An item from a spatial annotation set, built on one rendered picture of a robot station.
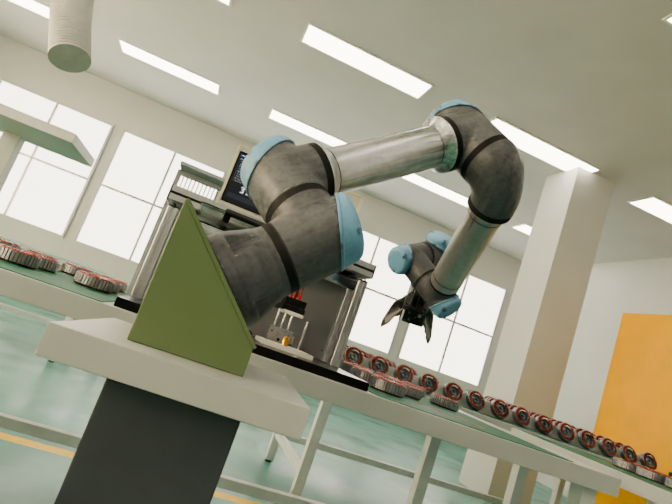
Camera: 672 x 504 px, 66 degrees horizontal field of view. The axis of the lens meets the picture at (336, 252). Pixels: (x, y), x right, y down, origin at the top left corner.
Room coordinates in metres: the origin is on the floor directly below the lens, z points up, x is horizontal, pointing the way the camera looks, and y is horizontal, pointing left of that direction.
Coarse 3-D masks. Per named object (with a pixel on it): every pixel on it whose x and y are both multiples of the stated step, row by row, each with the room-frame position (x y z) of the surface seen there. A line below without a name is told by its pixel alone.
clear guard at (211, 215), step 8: (200, 208) 1.31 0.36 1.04; (208, 208) 1.32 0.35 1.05; (216, 208) 1.33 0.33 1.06; (200, 216) 1.29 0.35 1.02; (208, 216) 1.30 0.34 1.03; (216, 216) 1.31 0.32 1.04; (208, 224) 1.29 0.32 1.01; (216, 224) 1.29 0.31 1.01; (224, 224) 1.31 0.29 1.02; (232, 224) 1.32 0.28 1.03; (240, 224) 1.33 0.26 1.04; (248, 224) 1.35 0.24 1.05
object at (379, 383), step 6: (372, 378) 1.56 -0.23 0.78; (378, 378) 1.54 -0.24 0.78; (384, 378) 1.61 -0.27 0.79; (372, 384) 1.56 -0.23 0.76; (378, 384) 1.54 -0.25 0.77; (384, 384) 1.53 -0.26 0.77; (390, 384) 1.54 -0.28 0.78; (396, 384) 1.54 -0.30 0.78; (384, 390) 1.53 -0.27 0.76; (390, 390) 1.53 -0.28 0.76; (396, 390) 1.53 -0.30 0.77; (402, 390) 1.54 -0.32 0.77; (396, 396) 1.54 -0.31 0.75; (402, 396) 1.55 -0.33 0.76
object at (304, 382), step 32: (0, 288) 1.11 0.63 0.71; (32, 288) 1.12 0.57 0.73; (128, 320) 1.17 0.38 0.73; (320, 384) 1.27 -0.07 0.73; (384, 416) 1.31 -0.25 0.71; (416, 416) 1.33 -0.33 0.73; (480, 448) 1.37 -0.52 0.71; (512, 448) 1.39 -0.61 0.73; (544, 448) 1.66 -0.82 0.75; (576, 480) 1.44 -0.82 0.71; (608, 480) 1.46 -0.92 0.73
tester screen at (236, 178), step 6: (240, 156) 1.56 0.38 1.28; (240, 162) 1.56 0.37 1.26; (240, 168) 1.57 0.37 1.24; (234, 174) 1.56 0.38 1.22; (234, 180) 1.57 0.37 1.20; (240, 180) 1.57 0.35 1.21; (228, 186) 1.56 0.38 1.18; (234, 186) 1.57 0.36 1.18; (234, 192) 1.57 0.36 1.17; (228, 198) 1.57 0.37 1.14; (246, 198) 1.58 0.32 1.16; (240, 204) 1.58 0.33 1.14; (246, 204) 1.58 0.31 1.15
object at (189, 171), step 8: (184, 168) 4.72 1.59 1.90; (192, 168) 4.61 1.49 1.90; (176, 176) 4.81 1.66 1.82; (184, 176) 4.84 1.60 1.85; (192, 176) 4.84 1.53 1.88; (200, 176) 4.81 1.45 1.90; (208, 176) 4.69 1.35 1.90; (216, 176) 4.66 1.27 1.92; (176, 184) 4.82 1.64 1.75; (208, 184) 4.88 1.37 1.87; (216, 184) 4.89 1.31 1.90; (208, 192) 4.90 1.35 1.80; (160, 216) 4.81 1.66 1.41; (152, 232) 4.81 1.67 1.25; (152, 240) 4.82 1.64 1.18; (144, 256) 4.81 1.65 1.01; (136, 272) 4.81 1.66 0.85; (136, 280) 4.83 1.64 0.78; (128, 288) 4.81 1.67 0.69
